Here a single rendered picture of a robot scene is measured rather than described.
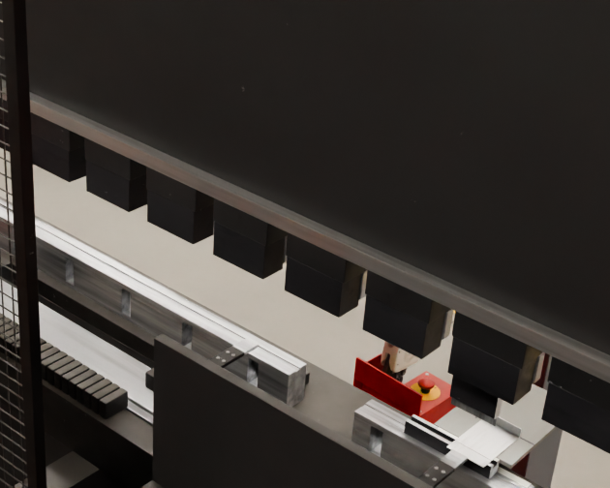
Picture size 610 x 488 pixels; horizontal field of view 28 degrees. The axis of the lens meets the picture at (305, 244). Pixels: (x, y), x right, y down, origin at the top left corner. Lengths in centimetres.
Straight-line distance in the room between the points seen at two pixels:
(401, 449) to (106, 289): 87
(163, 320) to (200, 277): 198
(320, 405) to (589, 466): 159
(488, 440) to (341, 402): 40
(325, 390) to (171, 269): 220
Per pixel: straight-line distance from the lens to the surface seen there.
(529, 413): 252
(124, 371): 255
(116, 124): 239
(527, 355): 218
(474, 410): 234
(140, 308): 285
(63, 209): 526
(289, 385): 260
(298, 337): 445
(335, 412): 264
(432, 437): 242
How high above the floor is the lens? 247
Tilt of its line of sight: 29 degrees down
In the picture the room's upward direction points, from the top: 5 degrees clockwise
